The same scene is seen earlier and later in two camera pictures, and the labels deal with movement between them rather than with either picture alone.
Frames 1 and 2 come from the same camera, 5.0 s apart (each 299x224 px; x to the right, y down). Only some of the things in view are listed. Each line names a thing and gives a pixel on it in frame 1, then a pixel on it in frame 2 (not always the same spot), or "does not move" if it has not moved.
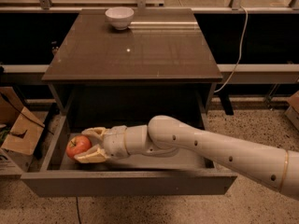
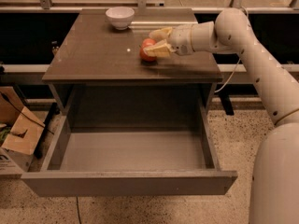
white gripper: [114, 142] -> [180, 39]
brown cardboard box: [21, 130] does not move
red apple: [78, 144] -> [148, 42]
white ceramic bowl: [120, 17] does not move
